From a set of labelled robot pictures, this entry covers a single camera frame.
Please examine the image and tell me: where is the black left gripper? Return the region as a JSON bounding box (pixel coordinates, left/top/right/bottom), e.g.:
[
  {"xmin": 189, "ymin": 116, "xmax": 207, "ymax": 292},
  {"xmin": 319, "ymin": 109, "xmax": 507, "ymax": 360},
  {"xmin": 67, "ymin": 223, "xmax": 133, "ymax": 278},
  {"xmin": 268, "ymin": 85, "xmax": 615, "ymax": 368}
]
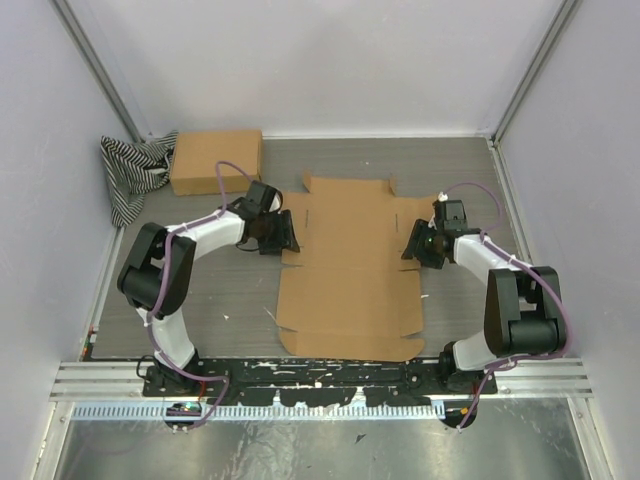
[{"xmin": 259, "ymin": 210, "xmax": 302, "ymax": 257}]

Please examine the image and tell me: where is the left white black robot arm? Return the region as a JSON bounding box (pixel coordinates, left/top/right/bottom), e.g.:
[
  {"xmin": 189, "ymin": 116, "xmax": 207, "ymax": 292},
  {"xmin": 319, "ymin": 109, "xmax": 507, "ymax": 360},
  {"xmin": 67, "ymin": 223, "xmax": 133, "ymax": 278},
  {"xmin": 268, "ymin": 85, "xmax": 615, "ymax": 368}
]
[{"xmin": 117, "ymin": 180, "xmax": 300, "ymax": 397}]

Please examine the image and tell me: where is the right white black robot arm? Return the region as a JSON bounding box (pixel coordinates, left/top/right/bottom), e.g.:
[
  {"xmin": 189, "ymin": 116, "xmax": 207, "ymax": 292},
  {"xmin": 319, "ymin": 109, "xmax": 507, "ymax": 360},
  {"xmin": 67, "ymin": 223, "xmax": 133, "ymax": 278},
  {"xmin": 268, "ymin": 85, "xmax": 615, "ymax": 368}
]
[{"xmin": 402, "ymin": 194, "xmax": 570, "ymax": 395}]

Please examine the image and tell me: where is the closed brown cardboard box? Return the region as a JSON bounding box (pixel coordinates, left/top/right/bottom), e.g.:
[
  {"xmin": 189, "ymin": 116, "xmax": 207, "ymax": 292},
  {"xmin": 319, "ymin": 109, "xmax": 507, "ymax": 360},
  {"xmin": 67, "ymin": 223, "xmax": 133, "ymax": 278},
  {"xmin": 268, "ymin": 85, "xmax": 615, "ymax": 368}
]
[{"xmin": 170, "ymin": 130, "xmax": 263, "ymax": 196}]

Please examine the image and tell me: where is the striped black white cloth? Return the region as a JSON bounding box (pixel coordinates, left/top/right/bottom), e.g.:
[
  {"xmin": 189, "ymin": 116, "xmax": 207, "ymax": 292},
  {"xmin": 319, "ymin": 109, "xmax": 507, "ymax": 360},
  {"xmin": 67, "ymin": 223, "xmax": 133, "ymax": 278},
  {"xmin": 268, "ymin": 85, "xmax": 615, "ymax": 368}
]
[{"xmin": 99, "ymin": 131, "xmax": 178, "ymax": 228}]

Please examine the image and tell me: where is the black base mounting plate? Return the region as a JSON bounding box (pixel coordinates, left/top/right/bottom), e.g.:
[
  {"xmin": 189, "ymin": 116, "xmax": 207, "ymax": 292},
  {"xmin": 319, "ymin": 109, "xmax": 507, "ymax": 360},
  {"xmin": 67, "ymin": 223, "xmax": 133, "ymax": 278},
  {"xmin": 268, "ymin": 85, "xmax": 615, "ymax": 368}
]
[{"xmin": 136, "ymin": 357, "xmax": 483, "ymax": 407}]

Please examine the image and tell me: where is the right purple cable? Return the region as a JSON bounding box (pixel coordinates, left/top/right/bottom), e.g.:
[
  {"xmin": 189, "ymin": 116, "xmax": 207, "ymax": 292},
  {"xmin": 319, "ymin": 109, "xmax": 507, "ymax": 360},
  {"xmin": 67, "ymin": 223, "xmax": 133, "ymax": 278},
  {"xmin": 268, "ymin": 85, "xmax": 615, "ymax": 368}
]
[{"xmin": 439, "ymin": 182, "xmax": 571, "ymax": 432}]

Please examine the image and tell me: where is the purple cable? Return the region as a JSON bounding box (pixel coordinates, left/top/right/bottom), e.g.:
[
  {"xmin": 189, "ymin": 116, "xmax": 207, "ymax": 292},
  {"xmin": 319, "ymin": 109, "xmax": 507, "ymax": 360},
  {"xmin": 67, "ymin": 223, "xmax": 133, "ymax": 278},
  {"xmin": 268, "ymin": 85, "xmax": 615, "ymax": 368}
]
[
  {"xmin": 439, "ymin": 182, "xmax": 571, "ymax": 432},
  {"xmin": 144, "ymin": 160, "xmax": 264, "ymax": 434}
]

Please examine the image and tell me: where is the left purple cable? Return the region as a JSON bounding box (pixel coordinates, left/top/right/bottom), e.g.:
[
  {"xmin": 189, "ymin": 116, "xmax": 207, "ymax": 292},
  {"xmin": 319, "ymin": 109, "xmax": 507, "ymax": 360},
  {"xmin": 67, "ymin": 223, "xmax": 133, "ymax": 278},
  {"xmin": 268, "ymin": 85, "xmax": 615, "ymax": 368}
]
[{"xmin": 144, "ymin": 160, "xmax": 264, "ymax": 434}]

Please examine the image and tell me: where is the aluminium front rail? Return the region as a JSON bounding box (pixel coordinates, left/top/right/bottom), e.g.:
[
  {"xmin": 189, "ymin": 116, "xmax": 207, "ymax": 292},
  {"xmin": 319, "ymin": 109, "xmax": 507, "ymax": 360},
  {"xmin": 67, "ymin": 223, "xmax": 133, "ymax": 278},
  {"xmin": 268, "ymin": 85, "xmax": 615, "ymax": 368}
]
[{"xmin": 50, "ymin": 358, "xmax": 593, "ymax": 404}]

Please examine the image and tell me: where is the white slotted cable duct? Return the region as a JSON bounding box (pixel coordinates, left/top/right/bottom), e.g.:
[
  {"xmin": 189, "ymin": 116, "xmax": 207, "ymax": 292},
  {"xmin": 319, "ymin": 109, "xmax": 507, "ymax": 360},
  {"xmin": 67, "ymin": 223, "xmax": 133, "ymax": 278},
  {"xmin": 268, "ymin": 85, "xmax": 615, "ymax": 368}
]
[{"xmin": 70, "ymin": 399, "xmax": 446, "ymax": 423}]

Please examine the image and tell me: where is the right aluminium corner post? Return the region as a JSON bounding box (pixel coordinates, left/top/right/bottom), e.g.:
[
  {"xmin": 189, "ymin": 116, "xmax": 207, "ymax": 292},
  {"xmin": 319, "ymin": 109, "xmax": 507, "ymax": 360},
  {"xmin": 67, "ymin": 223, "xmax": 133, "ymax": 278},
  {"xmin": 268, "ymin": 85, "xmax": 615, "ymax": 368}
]
[{"xmin": 490, "ymin": 0, "xmax": 582, "ymax": 147}]

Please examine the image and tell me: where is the aluminium corner post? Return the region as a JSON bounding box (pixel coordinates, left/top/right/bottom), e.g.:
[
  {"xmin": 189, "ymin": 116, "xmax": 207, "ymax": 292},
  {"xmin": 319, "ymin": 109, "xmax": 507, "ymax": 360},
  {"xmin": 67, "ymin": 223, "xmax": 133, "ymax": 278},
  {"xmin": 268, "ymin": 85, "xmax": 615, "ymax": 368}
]
[
  {"xmin": 490, "ymin": 0, "xmax": 582, "ymax": 147},
  {"xmin": 50, "ymin": 0, "xmax": 145, "ymax": 142}
]

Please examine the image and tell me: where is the left aluminium corner post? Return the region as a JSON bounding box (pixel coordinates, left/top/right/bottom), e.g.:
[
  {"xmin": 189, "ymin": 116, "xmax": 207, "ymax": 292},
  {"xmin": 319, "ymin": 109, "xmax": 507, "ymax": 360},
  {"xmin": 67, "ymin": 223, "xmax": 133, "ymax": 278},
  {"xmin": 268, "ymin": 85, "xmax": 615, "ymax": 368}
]
[{"xmin": 50, "ymin": 0, "xmax": 145, "ymax": 142}]

